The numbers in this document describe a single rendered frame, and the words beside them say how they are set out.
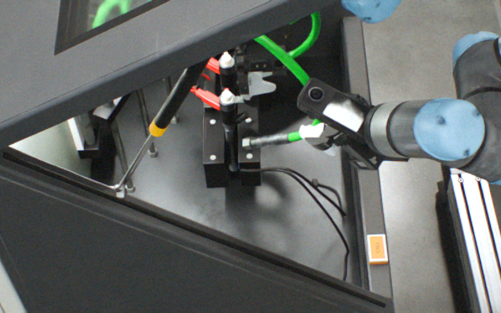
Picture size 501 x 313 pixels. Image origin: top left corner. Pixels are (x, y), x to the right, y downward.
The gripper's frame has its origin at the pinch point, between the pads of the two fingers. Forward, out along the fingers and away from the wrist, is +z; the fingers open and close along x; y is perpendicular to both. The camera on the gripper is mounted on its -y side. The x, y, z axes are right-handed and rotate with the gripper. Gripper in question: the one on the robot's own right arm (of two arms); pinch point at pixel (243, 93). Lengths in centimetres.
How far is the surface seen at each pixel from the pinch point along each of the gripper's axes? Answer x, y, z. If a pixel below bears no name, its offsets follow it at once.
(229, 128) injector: -0.9, -2.9, 8.7
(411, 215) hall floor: 41, 42, 111
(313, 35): 7.4, 12.1, -5.3
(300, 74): -13.8, 8.8, -21.4
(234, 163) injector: -0.9, -2.7, 19.6
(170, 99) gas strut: -33, -7, -41
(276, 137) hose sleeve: -12.1, 5.1, -3.8
